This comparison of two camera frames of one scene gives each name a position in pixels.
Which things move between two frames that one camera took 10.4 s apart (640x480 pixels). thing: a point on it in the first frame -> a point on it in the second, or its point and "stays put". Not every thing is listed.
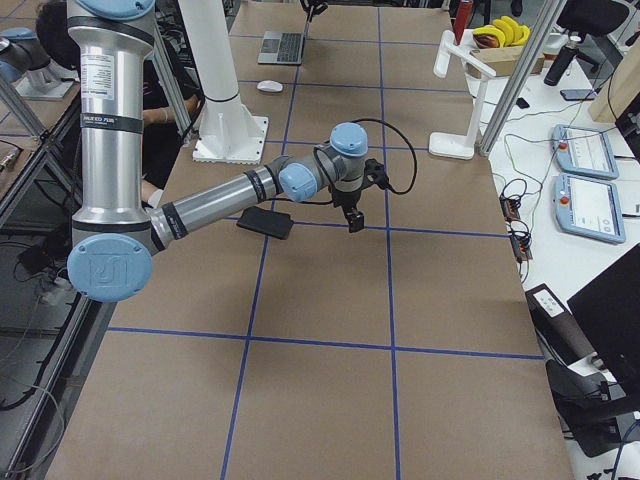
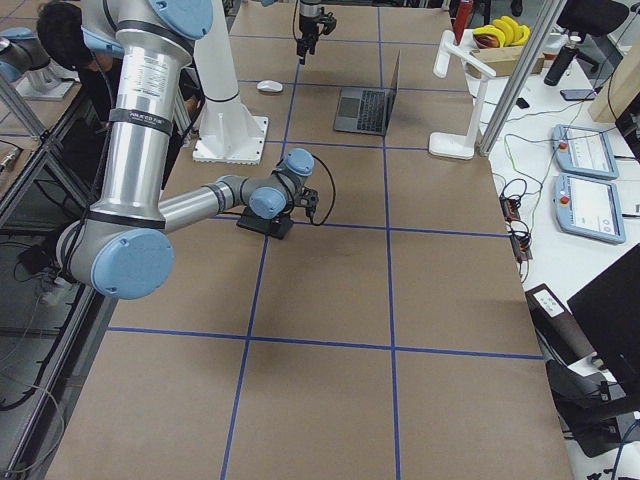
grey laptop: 281,48 -> 367,110
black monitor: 607,312 stays put
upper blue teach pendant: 583,152 stays put
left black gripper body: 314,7 -> 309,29
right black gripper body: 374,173 -> 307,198
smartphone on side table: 578,94 stays put
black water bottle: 562,61 stays put
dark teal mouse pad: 278,225 stays put
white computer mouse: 269,85 stays put
